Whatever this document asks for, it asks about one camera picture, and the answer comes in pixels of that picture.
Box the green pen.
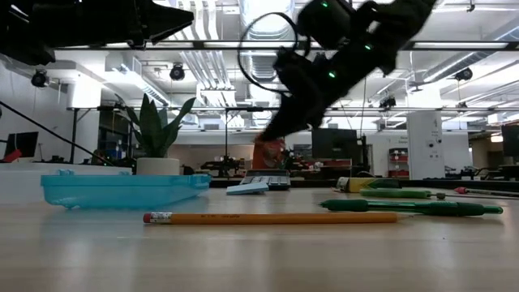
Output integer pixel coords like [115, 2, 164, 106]
[319, 199, 504, 217]

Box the white column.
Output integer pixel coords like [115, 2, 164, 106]
[406, 109, 446, 181]

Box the red handled screwdriver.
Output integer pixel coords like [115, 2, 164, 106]
[453, 186, 519, 197]

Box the red shelf rack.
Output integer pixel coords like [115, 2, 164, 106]
[388, 147, 410, 178]

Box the orange pencil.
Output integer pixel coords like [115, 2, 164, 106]
[143, 211, 410, 225]

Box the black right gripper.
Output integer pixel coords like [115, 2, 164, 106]
[258, 44, 374, 142]

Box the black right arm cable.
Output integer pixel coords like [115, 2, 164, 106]
[238, 11, 311, 97]

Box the large black monitor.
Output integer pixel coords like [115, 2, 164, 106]
[311, 127, 360, 161]

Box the black desk calculator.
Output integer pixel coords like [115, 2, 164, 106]
[239, 169, 292, 191]

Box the blue sticky note pad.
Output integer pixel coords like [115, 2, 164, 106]
[225, 182, 270, 196]

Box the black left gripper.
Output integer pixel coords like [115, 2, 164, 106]
[87, 0, 195, 49]

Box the red clamp handle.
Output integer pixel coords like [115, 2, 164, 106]
[0, 148, 24, 164]

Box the distant black workstation frame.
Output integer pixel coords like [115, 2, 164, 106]
[200, 105, 260, 178]

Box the green succulent plant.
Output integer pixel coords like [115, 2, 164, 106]
[125, 93, 196, 159]

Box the white plant pot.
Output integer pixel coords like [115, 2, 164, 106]
[135, 157, 181, 176]

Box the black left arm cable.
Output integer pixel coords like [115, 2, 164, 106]
[0, 100, 115, 167]

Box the clear blue-lidded pencil box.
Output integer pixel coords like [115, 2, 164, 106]
[0, 161, 212, 210]

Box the yellow green crayon box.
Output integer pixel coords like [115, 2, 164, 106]
[336, 176, 403, 194]

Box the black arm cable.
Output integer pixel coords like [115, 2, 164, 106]
[238, 11, 311, 97]
[0, 100, 115, 167]

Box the person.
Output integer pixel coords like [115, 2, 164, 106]
[251, 135, 287, 170]

